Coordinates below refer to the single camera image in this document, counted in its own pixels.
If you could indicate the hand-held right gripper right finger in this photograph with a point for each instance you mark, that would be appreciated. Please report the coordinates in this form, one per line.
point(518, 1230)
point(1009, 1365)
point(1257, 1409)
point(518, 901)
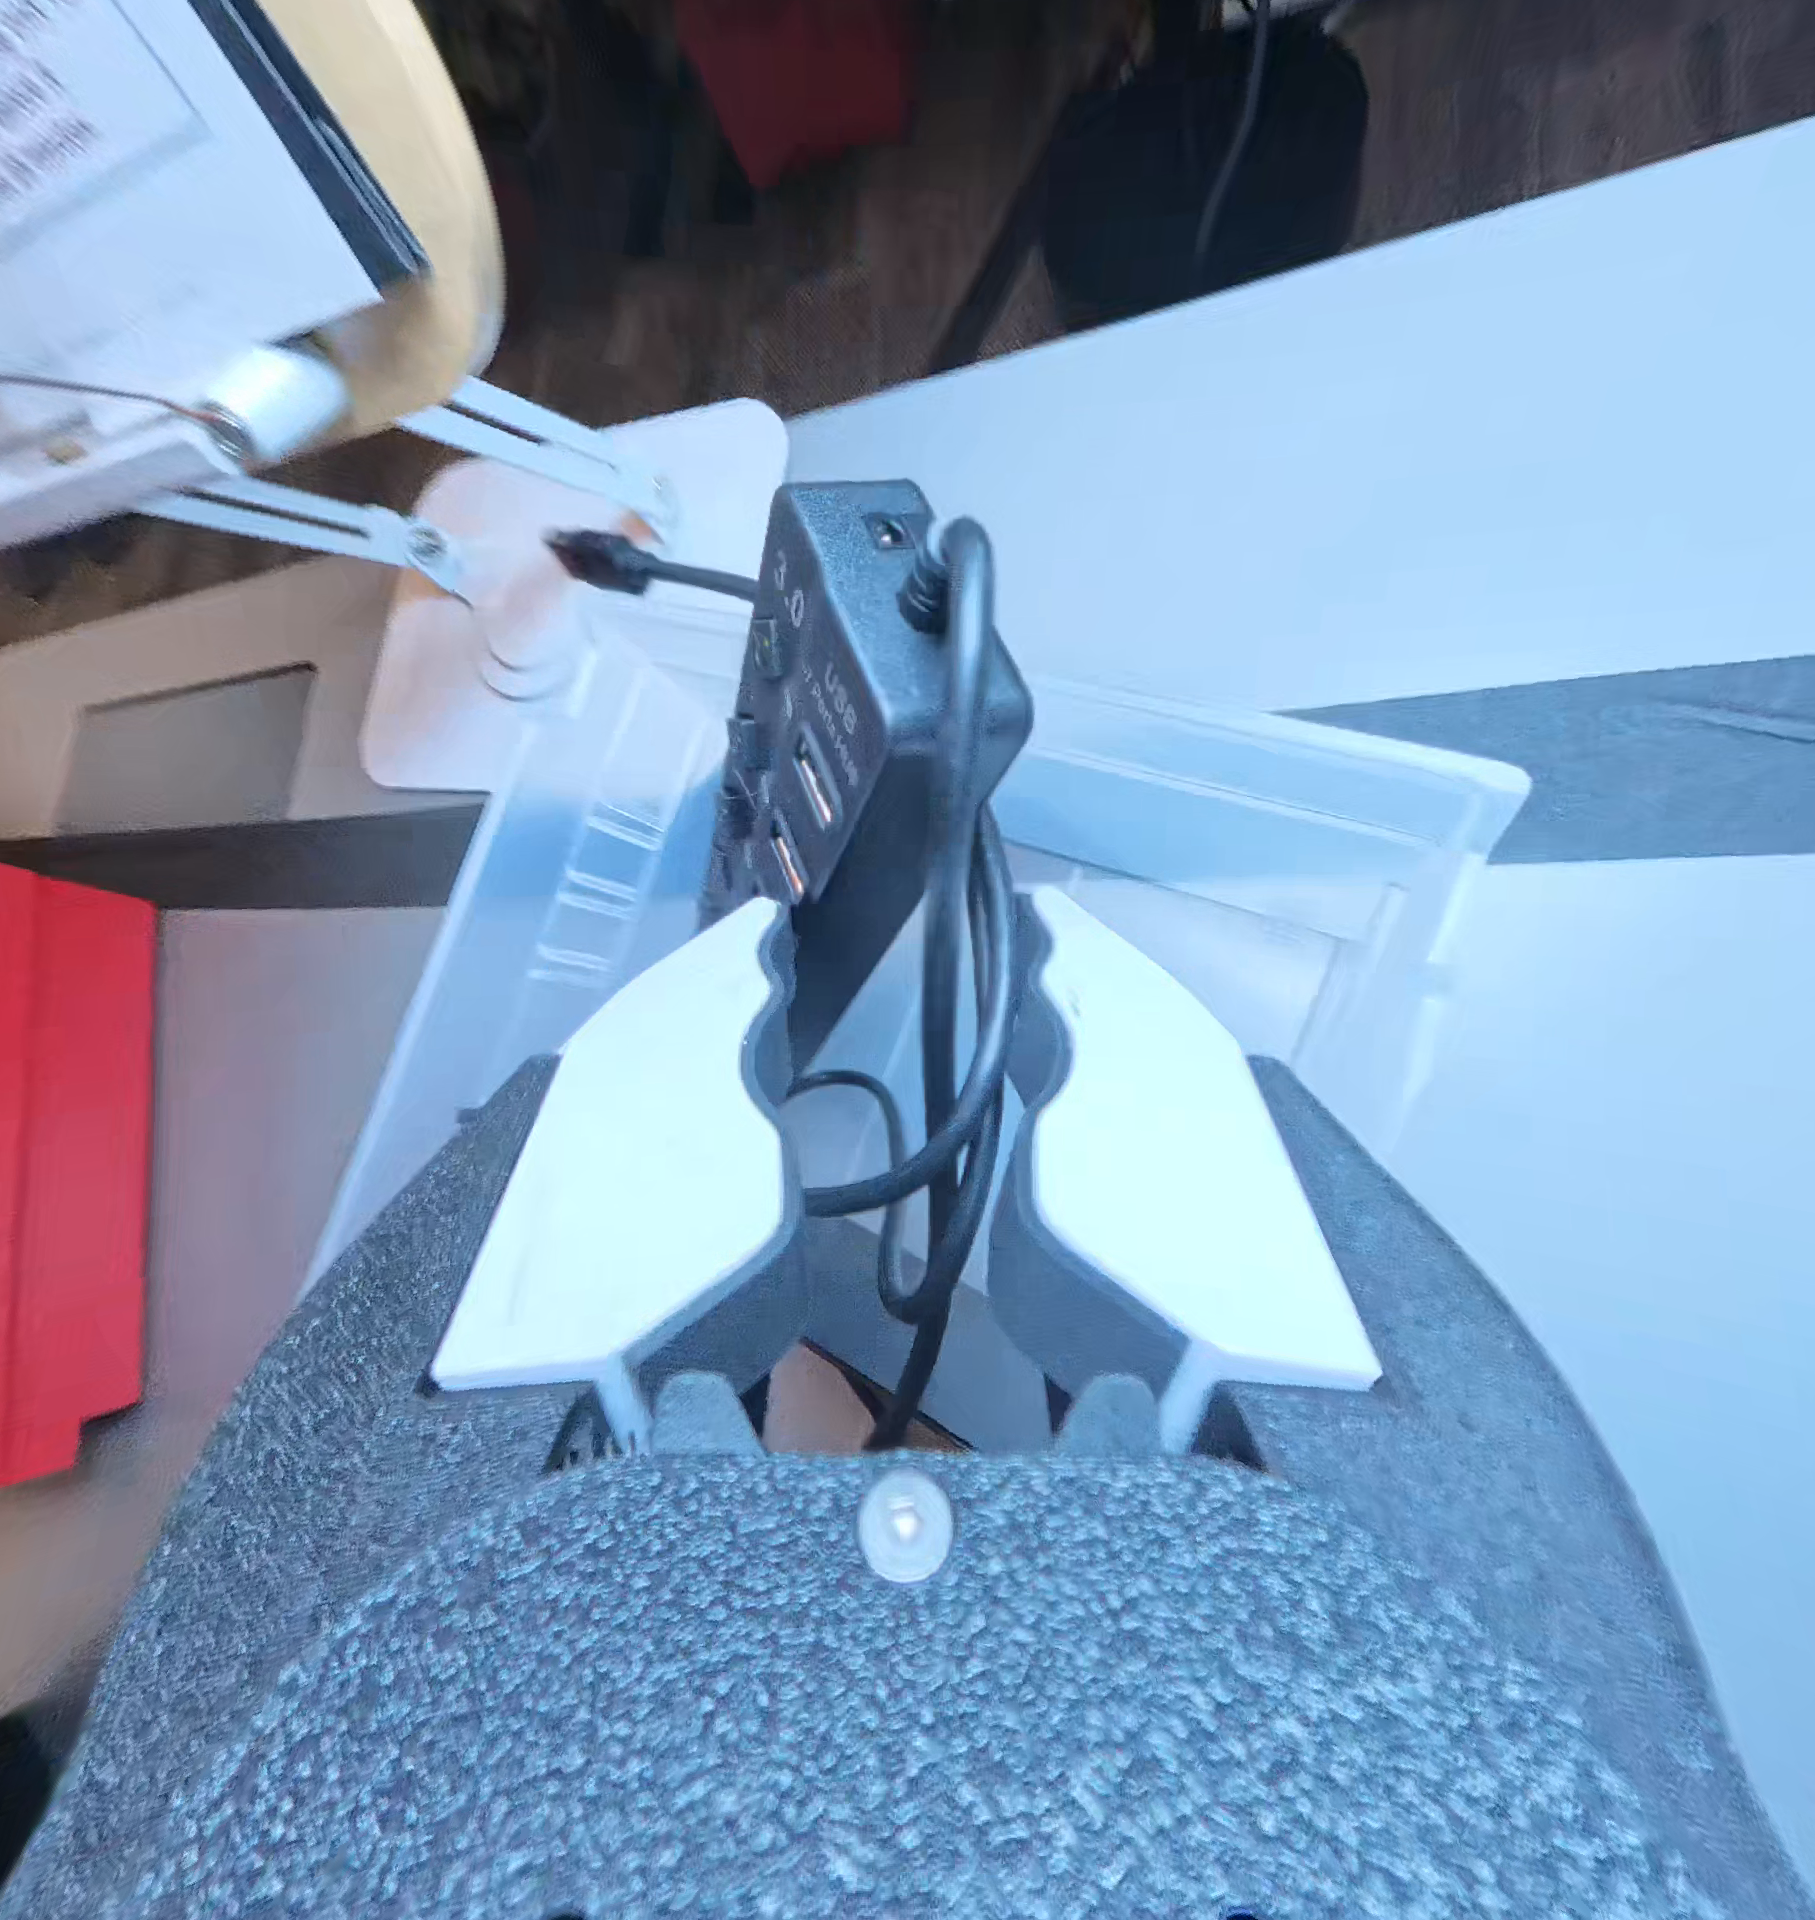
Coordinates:
point(1193, 1185)

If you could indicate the black usb hub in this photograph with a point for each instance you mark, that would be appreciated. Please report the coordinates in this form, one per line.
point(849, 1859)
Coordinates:
point(876, 675)

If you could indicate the red bag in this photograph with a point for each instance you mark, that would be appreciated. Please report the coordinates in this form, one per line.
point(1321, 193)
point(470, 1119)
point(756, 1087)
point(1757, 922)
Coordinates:
point(786, 91)

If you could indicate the red plastic bin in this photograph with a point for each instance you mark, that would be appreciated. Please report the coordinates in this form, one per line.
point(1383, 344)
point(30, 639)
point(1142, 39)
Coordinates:
point(52, 1200)

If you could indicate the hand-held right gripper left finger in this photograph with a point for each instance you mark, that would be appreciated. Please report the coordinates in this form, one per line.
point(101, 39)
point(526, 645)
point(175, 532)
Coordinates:
point(636, 1169)

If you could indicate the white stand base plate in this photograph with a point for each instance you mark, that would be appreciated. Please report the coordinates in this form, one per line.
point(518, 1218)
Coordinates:
point(696, 451)

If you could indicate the clear plastic bin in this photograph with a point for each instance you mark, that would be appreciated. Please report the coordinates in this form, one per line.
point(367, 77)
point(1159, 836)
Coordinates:
point(1296, 781)

